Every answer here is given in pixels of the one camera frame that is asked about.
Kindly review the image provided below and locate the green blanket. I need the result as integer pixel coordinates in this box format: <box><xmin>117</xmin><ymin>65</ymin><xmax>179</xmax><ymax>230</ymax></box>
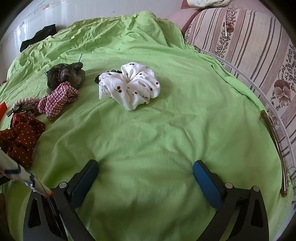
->
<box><xmin>0</xmin><ymin>10</ymin><xmax>292</xmax><ymax>241</ymax></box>

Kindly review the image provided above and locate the white pearl bracelet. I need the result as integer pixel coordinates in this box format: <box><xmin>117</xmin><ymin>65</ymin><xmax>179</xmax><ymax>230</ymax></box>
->
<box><xmin>13</xmin><ymin>97</ymin><xmax>42</xmax><ymax>109</ymax></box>

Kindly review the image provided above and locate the black cloth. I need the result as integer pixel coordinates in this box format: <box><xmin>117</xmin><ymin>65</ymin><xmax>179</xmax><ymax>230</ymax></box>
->
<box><xmin>20</xmin><ymin>24</ymin><xmax>56</xmax><ymax>52</ymax></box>

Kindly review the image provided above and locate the white floral cloth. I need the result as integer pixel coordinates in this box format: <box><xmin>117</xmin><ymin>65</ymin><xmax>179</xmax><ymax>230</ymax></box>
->
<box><xmin>187</xmin><ymin>0</ymin><xmax>233</xmax><ymax>7</ymax></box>

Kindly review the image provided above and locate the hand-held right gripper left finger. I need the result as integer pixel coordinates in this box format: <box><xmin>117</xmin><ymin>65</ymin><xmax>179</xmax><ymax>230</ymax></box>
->
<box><xmin>23</xmin><ymin>159</ymin><xmax>99</xmax><ymax>241</ymax></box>

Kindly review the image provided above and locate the clear curved rim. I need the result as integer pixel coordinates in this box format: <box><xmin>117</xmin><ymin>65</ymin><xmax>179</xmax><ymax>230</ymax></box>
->
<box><xmin>194</xmin><ymin>46</ymin><xmax>292</xmax><ymax>176</ymax></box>

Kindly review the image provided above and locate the dark red polka dot scrunchie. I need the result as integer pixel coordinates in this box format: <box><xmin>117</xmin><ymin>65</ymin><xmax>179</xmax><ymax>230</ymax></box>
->
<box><xmin>0</xmin><ymin>113</ymin><xmax>46</xmax><ymax>169</ymax></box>

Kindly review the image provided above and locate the striped floral sofa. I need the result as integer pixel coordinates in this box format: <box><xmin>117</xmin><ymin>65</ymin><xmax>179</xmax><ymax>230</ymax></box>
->
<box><xmin>181</xmin><ymin>6</ymin><xmax>296</xmax><ymax>181</ymax></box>

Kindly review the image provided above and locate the leopard print hair tie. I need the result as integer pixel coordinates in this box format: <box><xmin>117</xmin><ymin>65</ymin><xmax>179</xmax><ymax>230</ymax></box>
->
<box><xmin>6</xmin><ymin>102</ymin><xmax>40</xmax><ymax>117</ymax></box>

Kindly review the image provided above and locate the dark grey-green mesh scrunchie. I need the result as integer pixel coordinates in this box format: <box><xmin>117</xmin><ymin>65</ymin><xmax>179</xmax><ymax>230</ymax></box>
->
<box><xmin>45</xmin><ymin>54</ymin><xmax>86</xmax><ymax>93</ymax></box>

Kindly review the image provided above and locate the white cherry print scrunchie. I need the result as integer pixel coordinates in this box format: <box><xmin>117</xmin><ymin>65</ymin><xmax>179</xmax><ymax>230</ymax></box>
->
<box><xmin>98</xmin><ymin>62</ymin><xmax>161</xmax><ymax>111</ymax></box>

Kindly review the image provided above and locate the red plaid scrunchie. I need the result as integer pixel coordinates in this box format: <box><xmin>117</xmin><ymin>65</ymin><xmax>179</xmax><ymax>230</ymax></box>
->
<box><xmin>37</xmin><ymin>82</ymin><xmax>80</xmax><ymax>122</ymax></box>

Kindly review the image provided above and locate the brass curved bar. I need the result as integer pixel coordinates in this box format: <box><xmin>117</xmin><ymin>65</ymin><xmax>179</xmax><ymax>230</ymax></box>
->
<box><xmin>260</xmin><ymin>110</ymin><xmax>288</xmax><ymax>198</ymax></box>

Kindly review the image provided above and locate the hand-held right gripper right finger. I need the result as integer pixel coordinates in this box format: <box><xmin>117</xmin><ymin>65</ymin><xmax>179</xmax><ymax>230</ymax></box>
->
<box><xmin>193</xmin><ymin>160</ymin><xmax>270</xmax><ymax>241</ymax></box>

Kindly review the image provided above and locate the black hair tie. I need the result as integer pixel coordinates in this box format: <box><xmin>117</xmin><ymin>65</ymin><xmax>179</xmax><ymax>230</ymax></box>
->
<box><xmin>94</xmin><ymin>69</ymin><xmax>123</xmax><ymax>84</ymax></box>

